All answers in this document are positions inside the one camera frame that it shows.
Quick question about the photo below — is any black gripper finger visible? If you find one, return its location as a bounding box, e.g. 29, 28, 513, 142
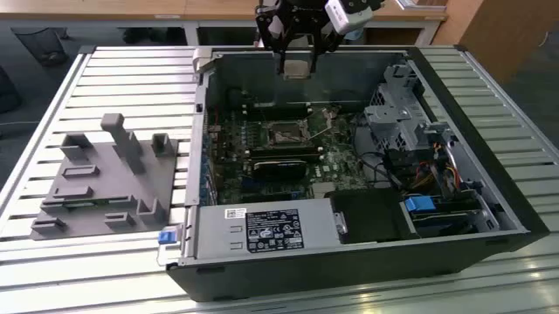
257, 6, 290, 75
309, 24, 345, 73

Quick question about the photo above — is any silver CPU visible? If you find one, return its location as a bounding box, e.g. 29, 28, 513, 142
282, 60, 314, 80

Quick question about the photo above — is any metal locking lever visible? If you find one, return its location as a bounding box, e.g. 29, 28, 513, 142
309, 121, 333, 140

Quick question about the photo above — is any black RAM slot bank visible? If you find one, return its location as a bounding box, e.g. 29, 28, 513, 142
249, 145, 324, 162
250, 101, 313, 121

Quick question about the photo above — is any CPU socket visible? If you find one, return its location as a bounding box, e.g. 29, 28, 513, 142
266, 120, 314, 147

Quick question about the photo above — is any silver metal drive cage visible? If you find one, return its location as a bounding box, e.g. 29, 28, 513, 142
364, 63, 460, 153

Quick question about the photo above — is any green motherboard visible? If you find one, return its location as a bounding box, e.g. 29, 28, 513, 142
205, 104, 386, 205

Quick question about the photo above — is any black graphics card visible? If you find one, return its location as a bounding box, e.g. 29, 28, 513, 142
251, 158, 310, 183

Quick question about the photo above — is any silver chipset heatsink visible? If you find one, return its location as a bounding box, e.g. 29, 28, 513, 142
313, 182, 338, 197

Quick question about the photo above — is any wooden desk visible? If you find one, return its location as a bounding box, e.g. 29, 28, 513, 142
0, 0, 452, 46

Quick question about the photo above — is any wooden cabinet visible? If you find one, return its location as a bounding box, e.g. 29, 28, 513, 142
432, 0, 559, 86

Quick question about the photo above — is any black plastic shroud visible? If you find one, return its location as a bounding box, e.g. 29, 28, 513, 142
328, 188, 420, 245

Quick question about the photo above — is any blue disk carrier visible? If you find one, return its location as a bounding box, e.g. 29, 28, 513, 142
404, 194, 438, 213

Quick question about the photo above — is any silver power supply unit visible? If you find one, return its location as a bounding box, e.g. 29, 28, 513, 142
191, 198, 342, 259

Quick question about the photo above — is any grey parts rack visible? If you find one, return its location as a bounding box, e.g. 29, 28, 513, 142
30, 113, 181, 242

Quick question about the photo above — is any black PC case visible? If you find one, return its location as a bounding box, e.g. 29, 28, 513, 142
166, 44, 550, 304

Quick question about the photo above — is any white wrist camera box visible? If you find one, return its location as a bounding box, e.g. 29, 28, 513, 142
326, 0, 377, 34

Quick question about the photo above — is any orange yellow wire bundle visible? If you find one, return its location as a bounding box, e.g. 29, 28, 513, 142
410, 140, 465, 194

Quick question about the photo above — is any black wire mesh bin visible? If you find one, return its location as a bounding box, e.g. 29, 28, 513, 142
11, 26, 70, 66

